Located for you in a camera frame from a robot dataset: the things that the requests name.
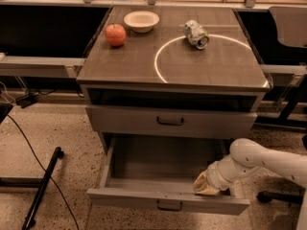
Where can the black power adapter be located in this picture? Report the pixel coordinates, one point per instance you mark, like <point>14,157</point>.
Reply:
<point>27,100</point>

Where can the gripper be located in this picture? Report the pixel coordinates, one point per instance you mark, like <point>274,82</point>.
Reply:
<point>215,177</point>

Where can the grey drawer cabinet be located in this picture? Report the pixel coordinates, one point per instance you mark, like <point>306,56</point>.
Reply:
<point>161,69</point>

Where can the crushed green soda can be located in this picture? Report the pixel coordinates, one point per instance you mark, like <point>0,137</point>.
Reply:
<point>196,34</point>

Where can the grey drawer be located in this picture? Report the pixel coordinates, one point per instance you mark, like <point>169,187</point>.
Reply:
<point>170,122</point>
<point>158,173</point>

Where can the grey chair backrest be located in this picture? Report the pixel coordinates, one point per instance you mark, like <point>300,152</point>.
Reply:
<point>291,25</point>

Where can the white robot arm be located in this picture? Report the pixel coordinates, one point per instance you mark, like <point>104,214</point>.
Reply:
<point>247,157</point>

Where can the white bowl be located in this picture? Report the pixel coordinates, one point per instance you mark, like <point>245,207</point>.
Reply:
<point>141,21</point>

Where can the black floor stand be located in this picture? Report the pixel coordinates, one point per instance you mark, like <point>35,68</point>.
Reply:
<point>39,183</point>

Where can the grey top drawer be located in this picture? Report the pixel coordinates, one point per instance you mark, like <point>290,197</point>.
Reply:
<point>170,122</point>

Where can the red apple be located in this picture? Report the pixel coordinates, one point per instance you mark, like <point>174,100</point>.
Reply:
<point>115,35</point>

